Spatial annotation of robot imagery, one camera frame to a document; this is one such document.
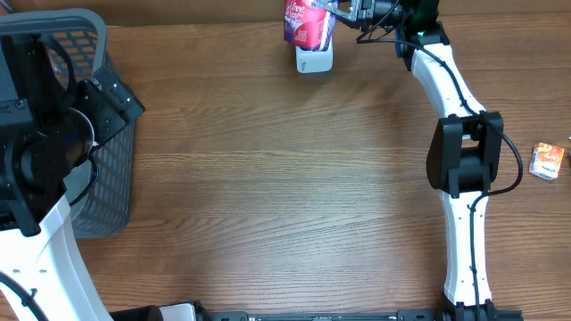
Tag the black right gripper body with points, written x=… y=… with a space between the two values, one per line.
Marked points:
x=385 y=11

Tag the red purple pad pack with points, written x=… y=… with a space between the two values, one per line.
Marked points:
x=307 y=26

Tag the small orange box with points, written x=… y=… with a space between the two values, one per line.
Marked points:
x=546 y=161

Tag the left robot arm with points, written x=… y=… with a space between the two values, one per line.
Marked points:
x=53 y=124

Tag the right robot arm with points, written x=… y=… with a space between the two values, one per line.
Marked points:
x=463 y=158

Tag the white barcode scanner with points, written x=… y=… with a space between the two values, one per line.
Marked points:
x=308 y=62

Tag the grey plastic shopping basket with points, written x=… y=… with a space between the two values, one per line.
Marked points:
x=100 y=191

